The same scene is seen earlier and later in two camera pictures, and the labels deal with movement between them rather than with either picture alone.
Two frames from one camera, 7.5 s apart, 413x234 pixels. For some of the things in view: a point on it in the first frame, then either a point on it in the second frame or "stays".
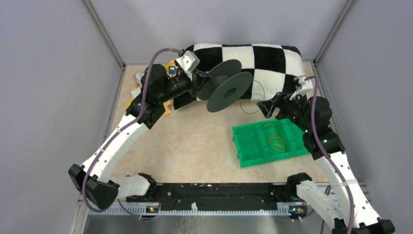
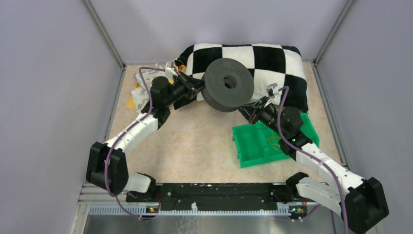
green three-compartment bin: [264, 142] stays
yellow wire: [275, 141] stays
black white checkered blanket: [274, 69] stays
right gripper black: [284, 101] -> [259, 107]
